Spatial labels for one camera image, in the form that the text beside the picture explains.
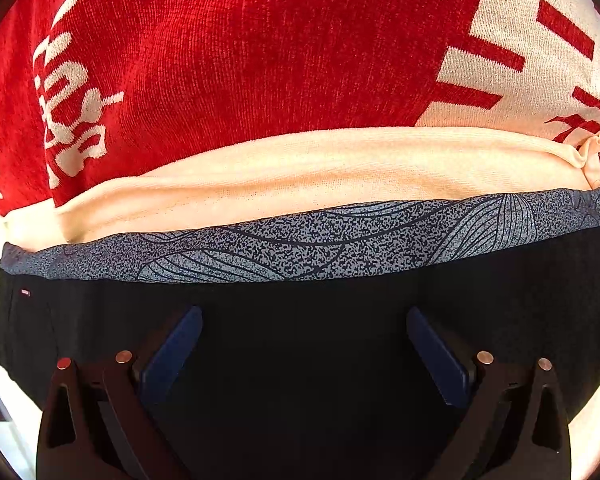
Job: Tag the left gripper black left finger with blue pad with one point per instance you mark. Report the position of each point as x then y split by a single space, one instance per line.
96 423

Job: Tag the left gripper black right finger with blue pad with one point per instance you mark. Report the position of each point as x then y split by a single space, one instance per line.
514 423

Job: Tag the black pants grey patterned waistband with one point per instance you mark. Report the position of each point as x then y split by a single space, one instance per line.
304 368

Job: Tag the cream towel cloth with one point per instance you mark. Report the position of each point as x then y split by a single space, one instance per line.
310 171

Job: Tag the red blanket white characters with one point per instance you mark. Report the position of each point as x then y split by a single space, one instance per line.
93 90

